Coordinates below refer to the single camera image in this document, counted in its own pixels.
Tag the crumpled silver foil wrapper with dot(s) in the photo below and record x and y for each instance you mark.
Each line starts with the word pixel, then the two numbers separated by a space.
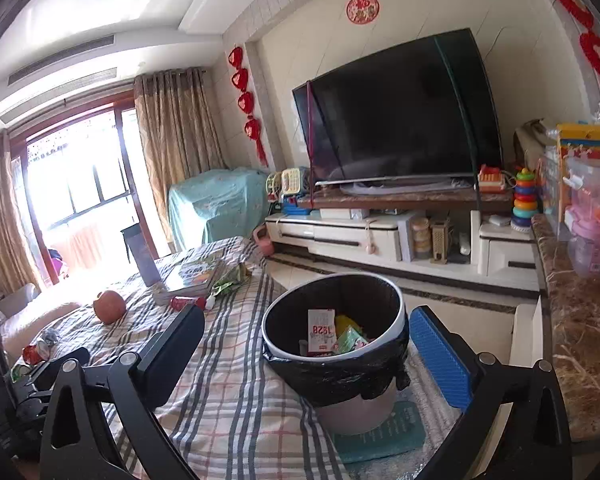
pixel 50 336

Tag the pink lidded plastic box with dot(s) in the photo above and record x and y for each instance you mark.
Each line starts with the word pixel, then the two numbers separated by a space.
pixel 595 222

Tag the teal printed mat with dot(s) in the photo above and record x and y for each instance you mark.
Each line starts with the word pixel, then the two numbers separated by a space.
pixel 395 435

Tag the brown bag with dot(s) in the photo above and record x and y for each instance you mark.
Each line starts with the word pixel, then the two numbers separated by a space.
pixel 530 145

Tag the red and white box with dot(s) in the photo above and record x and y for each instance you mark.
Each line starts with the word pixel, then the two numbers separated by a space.
pixel 322 332

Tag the long ceiling air vent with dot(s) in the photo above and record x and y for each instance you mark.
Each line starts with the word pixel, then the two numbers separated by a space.
pixel 60 60
pixel 55 96

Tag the brown marble counter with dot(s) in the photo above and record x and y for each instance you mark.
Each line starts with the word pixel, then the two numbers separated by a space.
pixel 580 320

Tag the white television cabinet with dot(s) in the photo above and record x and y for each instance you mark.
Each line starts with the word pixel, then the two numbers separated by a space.
pixel 330 232

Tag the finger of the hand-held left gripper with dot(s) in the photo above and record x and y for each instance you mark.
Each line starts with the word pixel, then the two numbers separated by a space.
pixel 70 357
pixel 30 382

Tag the clear plastic storage box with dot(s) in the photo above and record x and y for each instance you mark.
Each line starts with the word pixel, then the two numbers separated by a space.
pixel 595 182

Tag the stacked jars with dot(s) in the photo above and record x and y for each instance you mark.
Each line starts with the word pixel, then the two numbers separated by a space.
pixel 421 240

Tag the black flat television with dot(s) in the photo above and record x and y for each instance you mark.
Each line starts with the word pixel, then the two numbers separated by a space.
pixel 395 110

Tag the round red paper cutting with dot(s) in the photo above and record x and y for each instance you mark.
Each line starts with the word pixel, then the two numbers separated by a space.
pixel 363 9

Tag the white bin with black bag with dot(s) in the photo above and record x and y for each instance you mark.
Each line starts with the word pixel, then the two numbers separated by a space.
pixel 330 390

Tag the red drink can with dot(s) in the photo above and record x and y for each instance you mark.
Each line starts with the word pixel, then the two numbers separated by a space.
pixel 30 355
pixel 185 303

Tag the grey pillow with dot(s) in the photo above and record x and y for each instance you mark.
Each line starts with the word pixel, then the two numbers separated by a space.
pixel 17 297

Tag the green crumpled wrapper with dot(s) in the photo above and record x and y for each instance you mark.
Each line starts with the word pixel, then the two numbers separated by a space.
pixel 232 280

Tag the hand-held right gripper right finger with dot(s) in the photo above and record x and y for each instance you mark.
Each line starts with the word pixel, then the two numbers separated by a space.
pixel 440 355

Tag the wooden sliding balcony door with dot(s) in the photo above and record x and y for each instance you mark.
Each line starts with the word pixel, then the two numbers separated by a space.
pixel 137 185

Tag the thick paperback book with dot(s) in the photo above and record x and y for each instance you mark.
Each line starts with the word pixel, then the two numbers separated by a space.
pixel 180 294

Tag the yellow snack wrapper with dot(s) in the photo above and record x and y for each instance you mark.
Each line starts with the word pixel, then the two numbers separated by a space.
pixel 347 322

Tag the apple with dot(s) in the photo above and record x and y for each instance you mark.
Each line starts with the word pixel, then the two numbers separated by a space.
pixel 110 306

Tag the beige curtain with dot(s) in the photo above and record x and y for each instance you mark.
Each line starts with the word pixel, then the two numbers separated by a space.
pixel 5 210
pixel 180 135

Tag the yellow green activity toy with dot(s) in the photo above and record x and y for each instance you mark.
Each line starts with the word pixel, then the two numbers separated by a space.
pixel 274 187

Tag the yellow printed box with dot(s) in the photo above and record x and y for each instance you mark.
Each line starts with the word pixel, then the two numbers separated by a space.
pixel 585 140

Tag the red toy telephone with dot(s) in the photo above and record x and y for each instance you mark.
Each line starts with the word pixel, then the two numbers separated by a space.
pixel 490 178

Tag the wooden grater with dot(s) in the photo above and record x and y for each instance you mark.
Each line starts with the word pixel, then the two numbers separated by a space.
pixel 441 242

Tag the orange hanging cloth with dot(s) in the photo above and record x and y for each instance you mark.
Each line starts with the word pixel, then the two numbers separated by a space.
pixel 82 245

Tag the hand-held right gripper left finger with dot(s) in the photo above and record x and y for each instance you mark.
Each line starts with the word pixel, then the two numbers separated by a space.
pixel 175 350

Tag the teal covered armchair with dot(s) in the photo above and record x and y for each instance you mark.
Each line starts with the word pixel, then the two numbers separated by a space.
pixel 215 205

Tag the beige cushion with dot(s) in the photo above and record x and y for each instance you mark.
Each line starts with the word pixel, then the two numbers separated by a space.
pixel 40 315

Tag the thin green stick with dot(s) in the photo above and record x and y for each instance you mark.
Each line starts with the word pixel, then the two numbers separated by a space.
pixel 460 110

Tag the purple thermos bottle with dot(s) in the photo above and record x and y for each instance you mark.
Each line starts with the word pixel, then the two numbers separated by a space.
pixel 147 265

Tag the toy phone with buttons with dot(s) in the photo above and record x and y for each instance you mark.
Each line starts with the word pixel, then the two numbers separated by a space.
pixel 294 182

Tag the red heart hanging decoration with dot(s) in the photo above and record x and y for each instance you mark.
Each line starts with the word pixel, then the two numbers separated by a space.
pixel 240 80
pixel 597 52

